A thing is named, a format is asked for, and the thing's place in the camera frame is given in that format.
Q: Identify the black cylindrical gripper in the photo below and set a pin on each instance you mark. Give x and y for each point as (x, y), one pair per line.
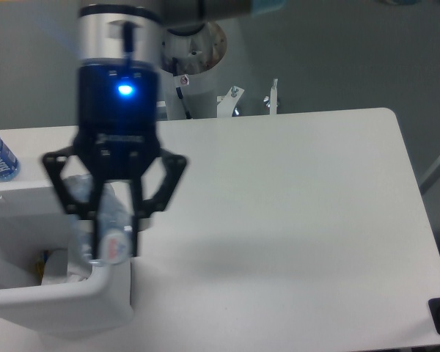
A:
(116, 140)

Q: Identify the crushed clear plastic bottle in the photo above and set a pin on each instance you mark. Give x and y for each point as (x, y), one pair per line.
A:
(114, 245)

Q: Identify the white plastic wrapper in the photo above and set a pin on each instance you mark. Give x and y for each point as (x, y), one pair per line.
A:
(65, 266)

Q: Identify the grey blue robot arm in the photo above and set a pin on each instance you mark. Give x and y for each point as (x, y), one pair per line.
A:
(130, 32)

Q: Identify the white trash can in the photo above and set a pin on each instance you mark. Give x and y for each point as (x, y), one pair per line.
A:
(44, 285)

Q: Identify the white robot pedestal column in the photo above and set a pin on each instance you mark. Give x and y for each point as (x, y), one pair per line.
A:
(195, 94)

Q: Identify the white pedestal base frame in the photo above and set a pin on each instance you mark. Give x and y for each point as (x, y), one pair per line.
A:
(236, 103)

